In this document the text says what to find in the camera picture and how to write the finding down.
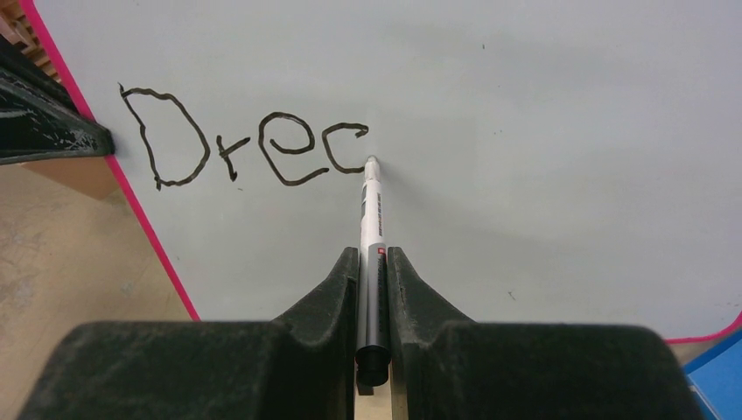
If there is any black and white marker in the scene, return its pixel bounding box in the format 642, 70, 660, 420
355, 156, 391, 389

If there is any blue notebook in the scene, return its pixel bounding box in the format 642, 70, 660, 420
684, 330, 741, 419

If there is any peach plastic file organizer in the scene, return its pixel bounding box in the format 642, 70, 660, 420
1, 1, 119, 200

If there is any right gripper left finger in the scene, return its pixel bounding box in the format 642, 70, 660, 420
19, 248, 359, 419

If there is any pink-framed whiteboard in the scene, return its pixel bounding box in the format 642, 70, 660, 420
22, 1, 741, 341

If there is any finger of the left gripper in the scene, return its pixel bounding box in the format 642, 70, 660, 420
1, 38, 115, 165

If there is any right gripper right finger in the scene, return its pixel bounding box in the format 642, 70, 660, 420
388, 247, 702, 419

